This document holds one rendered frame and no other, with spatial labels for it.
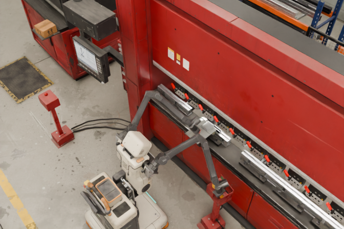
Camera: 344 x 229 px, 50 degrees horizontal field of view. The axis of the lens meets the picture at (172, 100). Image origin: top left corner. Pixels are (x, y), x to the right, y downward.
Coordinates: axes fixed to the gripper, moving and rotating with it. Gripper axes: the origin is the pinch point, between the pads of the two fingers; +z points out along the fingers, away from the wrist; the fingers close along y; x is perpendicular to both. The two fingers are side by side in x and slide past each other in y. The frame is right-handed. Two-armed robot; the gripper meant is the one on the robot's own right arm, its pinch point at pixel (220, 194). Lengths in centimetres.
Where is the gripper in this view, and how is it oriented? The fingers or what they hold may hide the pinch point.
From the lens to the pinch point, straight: 355.5
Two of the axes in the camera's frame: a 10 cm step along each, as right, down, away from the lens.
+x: -5.0, -6.3, 5.9
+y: 8.4, -5.3, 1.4
